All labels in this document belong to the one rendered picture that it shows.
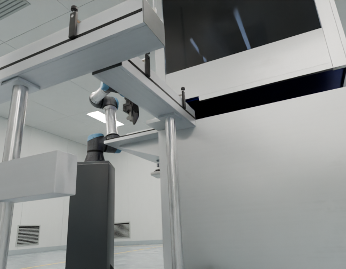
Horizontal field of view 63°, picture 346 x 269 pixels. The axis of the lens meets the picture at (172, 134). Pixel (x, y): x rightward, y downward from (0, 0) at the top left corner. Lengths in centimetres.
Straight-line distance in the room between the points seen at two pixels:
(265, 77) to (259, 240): 79
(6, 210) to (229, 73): 119
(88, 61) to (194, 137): 76
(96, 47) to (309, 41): 106
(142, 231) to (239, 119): 687
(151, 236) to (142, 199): 100
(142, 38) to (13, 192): 58
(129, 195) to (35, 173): 753
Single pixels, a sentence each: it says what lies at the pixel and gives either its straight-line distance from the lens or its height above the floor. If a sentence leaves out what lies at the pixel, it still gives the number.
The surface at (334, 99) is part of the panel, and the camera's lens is 145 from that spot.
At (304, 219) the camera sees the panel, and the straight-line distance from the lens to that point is 135.
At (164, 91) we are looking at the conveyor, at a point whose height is 89.
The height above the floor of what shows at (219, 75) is 111.
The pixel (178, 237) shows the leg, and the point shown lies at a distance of 124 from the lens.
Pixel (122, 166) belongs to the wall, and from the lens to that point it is 867.
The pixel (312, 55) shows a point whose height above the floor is 107.
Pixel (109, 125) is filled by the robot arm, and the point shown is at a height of 112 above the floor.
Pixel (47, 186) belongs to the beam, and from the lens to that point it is 84.
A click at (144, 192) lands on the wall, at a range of 811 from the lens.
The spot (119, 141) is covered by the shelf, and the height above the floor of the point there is 86.
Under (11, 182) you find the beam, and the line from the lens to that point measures 97.
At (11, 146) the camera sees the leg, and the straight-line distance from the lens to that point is 105.
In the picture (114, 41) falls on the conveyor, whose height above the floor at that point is 84.
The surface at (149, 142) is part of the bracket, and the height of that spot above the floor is 84.
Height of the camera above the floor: 32
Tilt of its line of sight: 19 degrees up
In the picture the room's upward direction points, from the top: 3 degrees counter-clockwise
